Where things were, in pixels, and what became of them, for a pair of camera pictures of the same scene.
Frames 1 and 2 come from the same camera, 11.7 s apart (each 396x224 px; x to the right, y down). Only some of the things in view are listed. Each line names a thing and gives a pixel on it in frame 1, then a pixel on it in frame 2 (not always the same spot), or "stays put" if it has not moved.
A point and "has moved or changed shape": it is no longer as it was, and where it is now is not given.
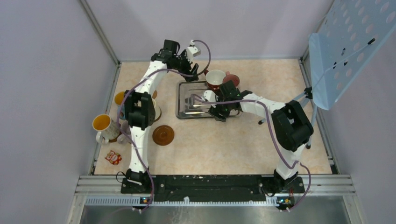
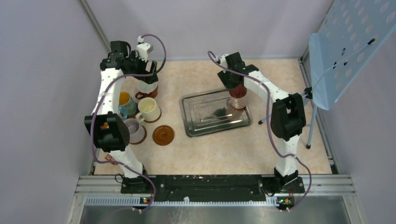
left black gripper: (187, 67) to (147, 79)
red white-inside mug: (214, 78) has moved or changed shape
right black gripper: (215, 111) to (223, 77)
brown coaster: (163, 135) stays put
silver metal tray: (193, 108) to (212, 112)
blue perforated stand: (350, 36) stays put
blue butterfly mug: (118, 99) stays put
